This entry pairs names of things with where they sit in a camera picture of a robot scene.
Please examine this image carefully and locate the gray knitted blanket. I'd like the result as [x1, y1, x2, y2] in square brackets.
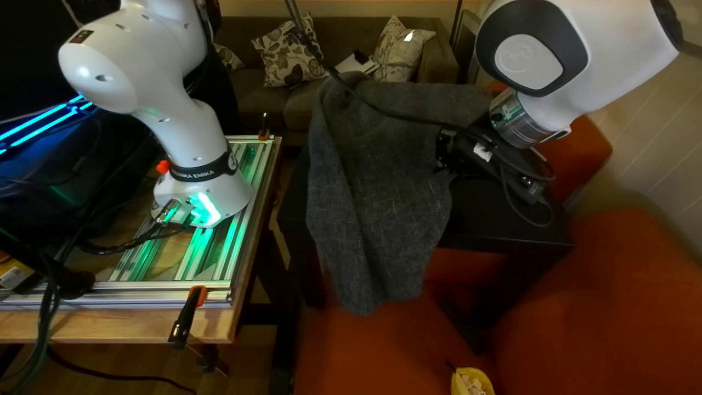
[302, 74, 494, 319]

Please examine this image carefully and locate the orange upholstered armchair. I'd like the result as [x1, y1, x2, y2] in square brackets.
[293, 206, 702, 395]
[535, 113, 614, 205]

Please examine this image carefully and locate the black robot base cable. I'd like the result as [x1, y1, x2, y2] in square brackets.
[68, 196, 193, 260]

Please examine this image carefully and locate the yellow crumpled object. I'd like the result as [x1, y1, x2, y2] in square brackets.
[448, 365, 500, 395]

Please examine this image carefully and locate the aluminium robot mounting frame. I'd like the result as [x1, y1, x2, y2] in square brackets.
[0, 132, 283, 314]

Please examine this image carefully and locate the orange bar clamp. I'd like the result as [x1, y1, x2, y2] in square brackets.
[164, 284, 214, 346]

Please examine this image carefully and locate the black low table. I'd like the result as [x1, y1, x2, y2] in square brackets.
[272, 81, 576, 314]

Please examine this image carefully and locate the wooden workbench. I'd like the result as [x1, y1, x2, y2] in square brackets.
[0, 174, 277, 346]

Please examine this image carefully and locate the small white box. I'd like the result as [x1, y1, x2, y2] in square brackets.
[334, 49, 383, 81]

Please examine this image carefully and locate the dark floral pillow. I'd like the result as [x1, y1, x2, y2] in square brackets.
[250, 15, 334, 91]

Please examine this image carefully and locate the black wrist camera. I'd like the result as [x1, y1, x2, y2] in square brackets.
[502, 163, 556, 216]

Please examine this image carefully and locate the light leaf pattern pillow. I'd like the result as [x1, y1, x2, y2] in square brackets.
[372, 15, 438, 85]

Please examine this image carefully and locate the dark picture frame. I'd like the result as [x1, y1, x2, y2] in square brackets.
[449, 6, 485, 84]

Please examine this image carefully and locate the black cable bundle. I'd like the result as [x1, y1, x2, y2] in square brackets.
[0, 217, 96, 395]

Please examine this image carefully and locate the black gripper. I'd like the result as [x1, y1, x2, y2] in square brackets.
[446, 122, 513, 183]

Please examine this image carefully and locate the blue lit light bar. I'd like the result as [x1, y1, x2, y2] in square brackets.
[0, 94, 96, 160]

